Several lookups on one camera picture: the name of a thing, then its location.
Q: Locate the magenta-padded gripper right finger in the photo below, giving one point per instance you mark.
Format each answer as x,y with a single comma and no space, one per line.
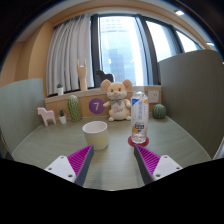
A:
161,165

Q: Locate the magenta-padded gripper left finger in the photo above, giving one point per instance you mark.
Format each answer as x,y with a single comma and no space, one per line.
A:
63,166

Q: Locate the clear plastic water bottle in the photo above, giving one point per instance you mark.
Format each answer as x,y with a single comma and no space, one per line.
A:
139,116

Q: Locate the flat round red coaster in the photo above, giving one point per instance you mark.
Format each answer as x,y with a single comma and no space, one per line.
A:
130,142

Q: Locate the white cup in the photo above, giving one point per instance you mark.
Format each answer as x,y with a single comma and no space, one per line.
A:
96,136

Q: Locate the small plant in white pot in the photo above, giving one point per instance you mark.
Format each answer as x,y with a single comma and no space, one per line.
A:
60,91
62,120

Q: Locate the round green cactus figure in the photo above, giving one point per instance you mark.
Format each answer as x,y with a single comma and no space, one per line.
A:
159,111

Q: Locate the pink horse figurine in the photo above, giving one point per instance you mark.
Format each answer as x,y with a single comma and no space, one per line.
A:
46,115

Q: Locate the tall green cactus figure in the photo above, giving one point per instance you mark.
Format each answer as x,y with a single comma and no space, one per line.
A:
74,108

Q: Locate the round purple sign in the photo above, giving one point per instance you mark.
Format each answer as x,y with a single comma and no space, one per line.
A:
96,106

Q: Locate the pale green desk partition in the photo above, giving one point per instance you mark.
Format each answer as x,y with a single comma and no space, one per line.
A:
20,110

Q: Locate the grey wood-grain desk partition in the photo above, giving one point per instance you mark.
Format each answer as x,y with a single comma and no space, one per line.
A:
193,96

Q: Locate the cream plush mouse toy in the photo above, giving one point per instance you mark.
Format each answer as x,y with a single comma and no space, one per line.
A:
116,100

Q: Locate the wooden hand sculpture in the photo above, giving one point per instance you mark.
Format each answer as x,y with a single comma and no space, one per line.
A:
82,76

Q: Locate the dark horse figurine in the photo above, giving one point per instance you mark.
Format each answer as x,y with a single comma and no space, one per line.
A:
102,76

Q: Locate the white curtain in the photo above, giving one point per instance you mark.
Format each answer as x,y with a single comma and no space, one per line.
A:
70,56

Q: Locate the ceiling lights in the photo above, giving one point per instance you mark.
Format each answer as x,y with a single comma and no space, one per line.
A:
179,12

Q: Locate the white wall socket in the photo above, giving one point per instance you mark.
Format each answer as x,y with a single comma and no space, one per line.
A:
153,96

